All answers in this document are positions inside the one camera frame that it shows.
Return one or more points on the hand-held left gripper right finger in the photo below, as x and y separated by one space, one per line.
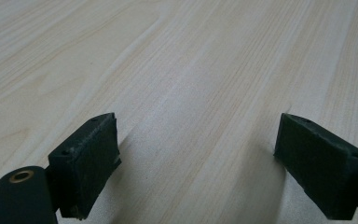
320 161

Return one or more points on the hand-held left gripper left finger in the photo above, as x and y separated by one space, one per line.
84 161

